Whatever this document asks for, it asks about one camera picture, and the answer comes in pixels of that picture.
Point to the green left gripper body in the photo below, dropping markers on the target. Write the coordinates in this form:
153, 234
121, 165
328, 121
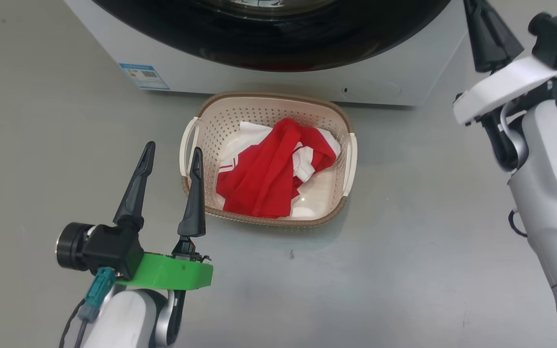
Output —
172, 273

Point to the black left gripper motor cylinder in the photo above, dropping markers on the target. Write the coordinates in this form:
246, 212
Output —
70, 246

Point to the white washing machine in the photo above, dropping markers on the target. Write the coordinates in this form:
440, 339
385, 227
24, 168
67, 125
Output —
259, 79

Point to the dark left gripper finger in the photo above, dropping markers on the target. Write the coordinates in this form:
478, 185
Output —
136, 193
196, 203

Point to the blue energy label sticker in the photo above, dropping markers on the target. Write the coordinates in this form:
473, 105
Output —
144, 76

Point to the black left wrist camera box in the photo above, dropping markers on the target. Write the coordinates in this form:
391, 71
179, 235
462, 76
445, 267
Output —
111, 249

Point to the cream perforated laundry basket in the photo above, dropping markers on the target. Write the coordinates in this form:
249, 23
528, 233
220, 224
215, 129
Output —
211, 140

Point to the red and white garment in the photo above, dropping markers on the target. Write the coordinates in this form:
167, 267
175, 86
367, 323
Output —
264, 179

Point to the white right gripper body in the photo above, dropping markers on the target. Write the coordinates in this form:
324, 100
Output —
505, 92

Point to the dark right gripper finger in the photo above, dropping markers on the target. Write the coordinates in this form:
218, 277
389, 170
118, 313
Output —
479, 38
501, 43

